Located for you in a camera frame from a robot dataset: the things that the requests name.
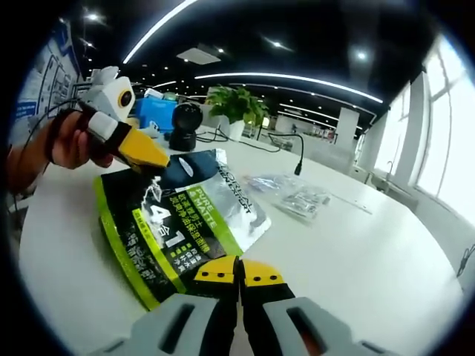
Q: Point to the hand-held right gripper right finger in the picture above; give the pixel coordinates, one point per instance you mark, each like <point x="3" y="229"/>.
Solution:
<point x="334" y="333"/>

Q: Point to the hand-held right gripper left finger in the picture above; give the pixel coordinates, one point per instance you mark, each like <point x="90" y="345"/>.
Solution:
<point x="148" y="330"/>

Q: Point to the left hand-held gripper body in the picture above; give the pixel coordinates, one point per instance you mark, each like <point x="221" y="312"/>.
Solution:
<point x="111" y="92"/>

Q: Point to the green black sheet goods packet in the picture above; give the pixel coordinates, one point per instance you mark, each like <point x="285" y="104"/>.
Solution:
<point x="185" y="222"/>

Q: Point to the person's left hand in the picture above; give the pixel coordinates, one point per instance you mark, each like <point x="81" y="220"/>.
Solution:
<point x="70" y="144"/>

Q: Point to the white power strip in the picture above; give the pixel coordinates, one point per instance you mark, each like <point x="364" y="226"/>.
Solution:
<point x="152" y="130"/>

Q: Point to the blue cardboard box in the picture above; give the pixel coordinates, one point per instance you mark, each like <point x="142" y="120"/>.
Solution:
<point x="154" y="113"/>

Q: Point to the black barcode scanner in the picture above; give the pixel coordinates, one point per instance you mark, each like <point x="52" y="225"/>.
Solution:
<point x="185" y="126"/>

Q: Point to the white table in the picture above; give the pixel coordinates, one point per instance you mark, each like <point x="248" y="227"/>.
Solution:
<point x="352" y="267"/>

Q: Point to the long ceiling light strip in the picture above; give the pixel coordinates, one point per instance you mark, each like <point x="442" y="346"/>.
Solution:
<point x="163" y="23"/>
<point x="259" y="75"/>

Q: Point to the ceiling air vent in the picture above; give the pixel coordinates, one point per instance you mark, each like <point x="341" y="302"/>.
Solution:
<point x="198" y="53"/>

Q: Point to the green potted plant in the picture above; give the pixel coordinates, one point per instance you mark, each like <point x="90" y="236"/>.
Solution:
<point x="237" y="104"/>

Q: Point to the steel sink with faucet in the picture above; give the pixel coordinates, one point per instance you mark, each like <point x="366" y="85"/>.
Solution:
<point x="393" y="187"/>

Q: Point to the white small cabinet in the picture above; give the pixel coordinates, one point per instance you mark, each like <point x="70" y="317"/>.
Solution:
<point x="361" y="175"/>

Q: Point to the white low partition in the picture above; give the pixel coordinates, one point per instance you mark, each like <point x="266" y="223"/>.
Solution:
<point x="330" y="159"/>

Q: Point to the blue white wall poster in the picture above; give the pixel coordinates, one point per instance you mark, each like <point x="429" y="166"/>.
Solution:
<point x="44" y="81"/>

